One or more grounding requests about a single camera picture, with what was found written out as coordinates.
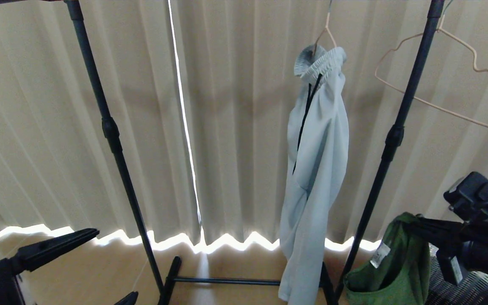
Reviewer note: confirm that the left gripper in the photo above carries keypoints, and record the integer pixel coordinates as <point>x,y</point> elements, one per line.
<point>6,288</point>

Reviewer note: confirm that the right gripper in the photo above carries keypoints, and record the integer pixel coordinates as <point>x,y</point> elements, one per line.
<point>485,254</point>

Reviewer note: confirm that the green garment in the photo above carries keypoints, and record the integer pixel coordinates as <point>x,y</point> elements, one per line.
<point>396,262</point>

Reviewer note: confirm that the pale grey shorts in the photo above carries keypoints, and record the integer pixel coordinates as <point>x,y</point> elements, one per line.
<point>320,148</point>

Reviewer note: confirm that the white laundry basket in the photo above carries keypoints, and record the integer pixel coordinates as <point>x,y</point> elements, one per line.
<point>447,294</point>

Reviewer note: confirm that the black clothes rack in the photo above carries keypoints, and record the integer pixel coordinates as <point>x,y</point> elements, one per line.
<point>110,131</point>

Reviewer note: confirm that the beige curtain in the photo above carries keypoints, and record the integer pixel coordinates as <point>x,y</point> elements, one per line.
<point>235,106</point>

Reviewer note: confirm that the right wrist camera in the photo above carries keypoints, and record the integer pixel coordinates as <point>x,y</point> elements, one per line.
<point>477,192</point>

